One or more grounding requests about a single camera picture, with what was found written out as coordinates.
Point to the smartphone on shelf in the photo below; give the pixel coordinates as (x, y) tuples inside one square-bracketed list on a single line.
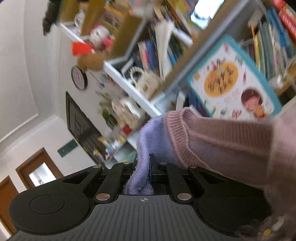
[(204, 12)]

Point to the pink and purple sweater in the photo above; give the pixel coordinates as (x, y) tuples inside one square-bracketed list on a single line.
[(260, 154)]

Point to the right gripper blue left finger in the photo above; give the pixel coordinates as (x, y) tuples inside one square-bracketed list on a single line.
[(114, 181)]

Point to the row of upright books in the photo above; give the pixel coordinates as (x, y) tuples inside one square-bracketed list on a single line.
[(272, 45)]

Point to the teal children's sound book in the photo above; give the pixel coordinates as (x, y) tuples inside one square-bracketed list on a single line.
[(228, 85)]

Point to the floral fabric bag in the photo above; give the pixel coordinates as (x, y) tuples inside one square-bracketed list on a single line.
[(128, 112)]

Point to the round wall clock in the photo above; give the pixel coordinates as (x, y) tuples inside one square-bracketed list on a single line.
[(79, 78)]

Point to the brown plush toy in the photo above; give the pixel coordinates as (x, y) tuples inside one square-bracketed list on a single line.
[(91, 61)]

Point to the cream quilted handbag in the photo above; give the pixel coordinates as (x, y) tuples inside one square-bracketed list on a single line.
[(146, 82)]

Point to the white bookshelf frame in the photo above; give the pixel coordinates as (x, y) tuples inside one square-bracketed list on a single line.
[(128, 87)]

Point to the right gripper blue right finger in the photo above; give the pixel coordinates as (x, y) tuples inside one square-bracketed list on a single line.
[(169, 177)]

